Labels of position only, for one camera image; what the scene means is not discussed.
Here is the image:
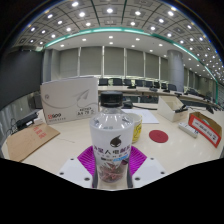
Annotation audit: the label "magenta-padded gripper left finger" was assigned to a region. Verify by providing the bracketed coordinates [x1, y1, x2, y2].
[57, 145, 96, 190]

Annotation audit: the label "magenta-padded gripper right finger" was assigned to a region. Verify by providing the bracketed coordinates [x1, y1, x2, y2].
[128, 145, 167, 190]

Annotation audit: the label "clear bottle with white label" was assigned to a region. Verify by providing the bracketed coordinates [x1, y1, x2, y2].
[88, 90, 135, 190]

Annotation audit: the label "flat round red coaster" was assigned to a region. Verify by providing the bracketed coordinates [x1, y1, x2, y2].
[148, 129, 170, 144]

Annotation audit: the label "white and yellow mug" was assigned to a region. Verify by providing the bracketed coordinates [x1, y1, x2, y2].
[126, 112, 143, 144]

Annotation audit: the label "brown paper envelope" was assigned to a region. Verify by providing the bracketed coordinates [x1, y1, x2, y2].
[6, 123, 61, 163]

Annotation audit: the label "white printed paper sheet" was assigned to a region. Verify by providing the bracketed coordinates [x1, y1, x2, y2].
[121, 108, 160, 125]

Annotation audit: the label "white desk organizer box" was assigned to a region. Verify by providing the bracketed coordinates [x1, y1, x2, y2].
[156, 96, 190, 123]

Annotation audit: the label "open cardboard box red edge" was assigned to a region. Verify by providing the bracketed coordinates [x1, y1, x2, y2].
[187, 111, 223, 149]

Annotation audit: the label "black desk phone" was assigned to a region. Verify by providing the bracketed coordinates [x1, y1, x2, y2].
[121, 99, 134, 110]

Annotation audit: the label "black power adapter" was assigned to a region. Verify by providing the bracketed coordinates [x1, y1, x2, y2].
[15, 111, 39, 131]

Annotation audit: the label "black clip in organizer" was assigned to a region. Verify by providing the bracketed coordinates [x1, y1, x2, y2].
[174, 104, 188, 113]

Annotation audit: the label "large white cardboard box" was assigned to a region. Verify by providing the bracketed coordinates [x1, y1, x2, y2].
[40, 75, 100, 125]

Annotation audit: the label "long curved conference desk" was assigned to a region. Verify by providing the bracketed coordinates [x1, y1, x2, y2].
[97, 84, 224, 109]

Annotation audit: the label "row of black office chairs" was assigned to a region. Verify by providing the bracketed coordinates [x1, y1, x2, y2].
[98, 77, 201, 96]

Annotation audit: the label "ceiling lights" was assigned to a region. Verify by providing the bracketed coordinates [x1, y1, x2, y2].
[19, 0, 224, 98]

